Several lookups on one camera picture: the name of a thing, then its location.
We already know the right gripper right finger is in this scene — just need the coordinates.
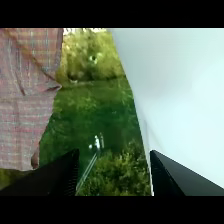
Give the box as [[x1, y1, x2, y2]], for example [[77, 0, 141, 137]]
[[149, 149, 224, 197]]

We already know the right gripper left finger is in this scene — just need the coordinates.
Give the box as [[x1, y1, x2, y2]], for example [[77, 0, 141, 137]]
[[0, 148, 81, 197]]

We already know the red checked shirt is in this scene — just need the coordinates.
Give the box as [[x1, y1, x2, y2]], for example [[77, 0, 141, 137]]
[[0, 27, 65, 172]]

